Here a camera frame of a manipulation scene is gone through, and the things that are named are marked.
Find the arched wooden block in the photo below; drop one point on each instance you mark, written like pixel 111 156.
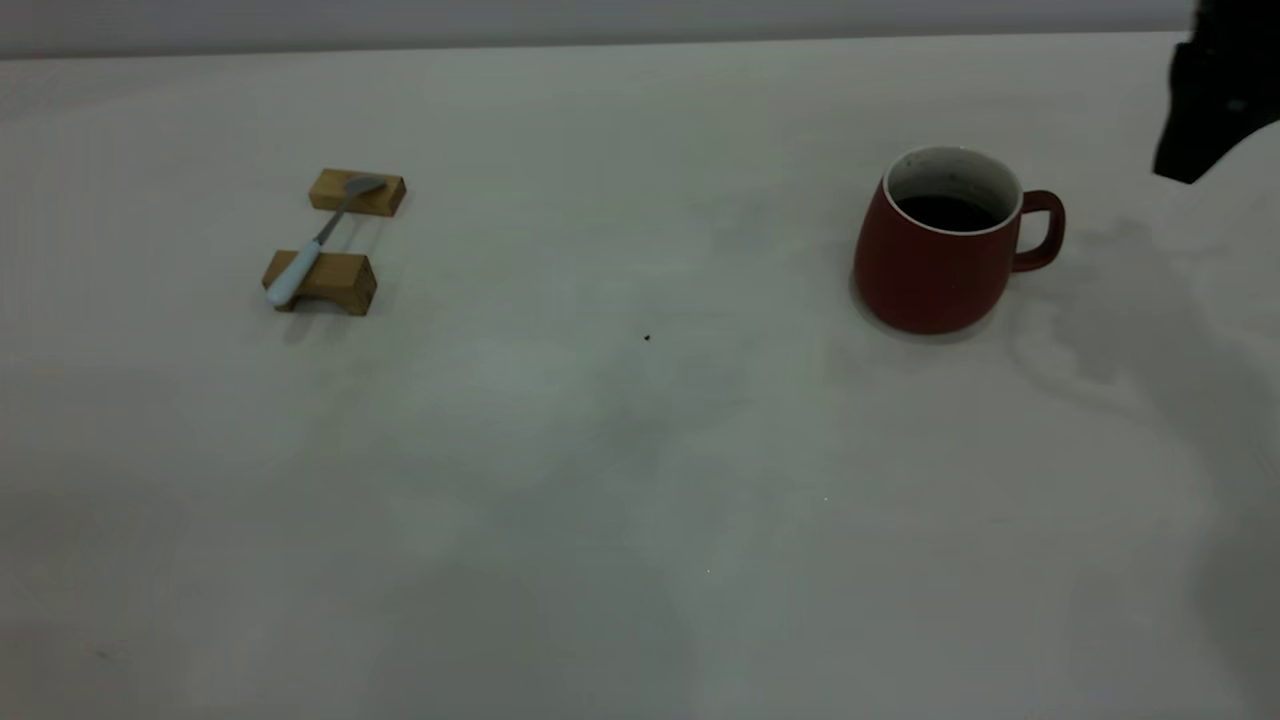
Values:
pixel 349 280

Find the flat rectangular wooden block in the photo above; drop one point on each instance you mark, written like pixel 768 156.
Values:
pixel 384 199

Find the dark coffee liquid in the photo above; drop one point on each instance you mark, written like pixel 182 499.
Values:
pixel 942 212

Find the red ceramic mug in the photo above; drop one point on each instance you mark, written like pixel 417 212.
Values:
pixel 925 280

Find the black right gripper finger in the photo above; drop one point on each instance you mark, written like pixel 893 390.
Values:
pixel 1215 100

